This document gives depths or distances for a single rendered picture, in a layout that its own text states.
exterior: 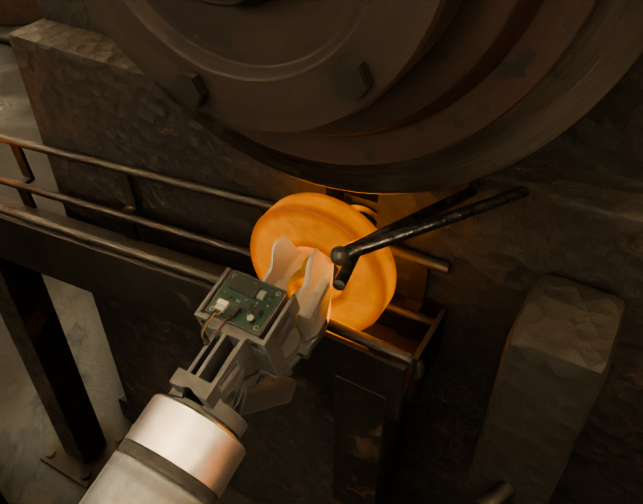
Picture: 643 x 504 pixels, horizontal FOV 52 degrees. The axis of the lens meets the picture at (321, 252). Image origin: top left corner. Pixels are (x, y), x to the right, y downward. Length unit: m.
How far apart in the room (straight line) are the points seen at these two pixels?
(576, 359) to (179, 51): 0.37
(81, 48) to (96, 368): 0.93
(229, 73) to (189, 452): 0.28
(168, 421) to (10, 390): 1.14
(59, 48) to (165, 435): 0.50
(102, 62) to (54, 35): 0.10
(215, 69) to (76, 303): 1.39
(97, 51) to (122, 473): 0.49
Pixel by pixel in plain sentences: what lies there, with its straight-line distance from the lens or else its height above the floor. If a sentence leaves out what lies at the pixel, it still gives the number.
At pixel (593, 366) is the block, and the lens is 0.55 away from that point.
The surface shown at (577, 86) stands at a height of 1.02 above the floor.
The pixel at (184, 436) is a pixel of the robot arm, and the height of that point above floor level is 0.77.
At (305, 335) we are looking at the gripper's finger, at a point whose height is 0.75.
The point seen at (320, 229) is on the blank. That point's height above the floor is 0.81.
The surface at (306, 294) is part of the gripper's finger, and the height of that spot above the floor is 0.77.
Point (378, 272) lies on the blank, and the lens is 0.61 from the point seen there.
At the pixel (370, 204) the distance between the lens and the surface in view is 0.71.
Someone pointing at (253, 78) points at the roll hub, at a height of 1.01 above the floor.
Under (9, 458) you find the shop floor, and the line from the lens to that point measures 1.54.
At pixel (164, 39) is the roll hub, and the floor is 1.02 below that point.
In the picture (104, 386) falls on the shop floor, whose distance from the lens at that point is 1.58.
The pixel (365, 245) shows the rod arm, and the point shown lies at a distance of 0.45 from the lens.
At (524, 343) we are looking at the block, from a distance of 0.55.
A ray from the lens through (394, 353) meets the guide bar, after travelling 0.63.
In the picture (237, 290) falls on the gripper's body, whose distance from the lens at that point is 0.56.
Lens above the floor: 1.20
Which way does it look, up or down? 41 degrees down
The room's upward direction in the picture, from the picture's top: straight up
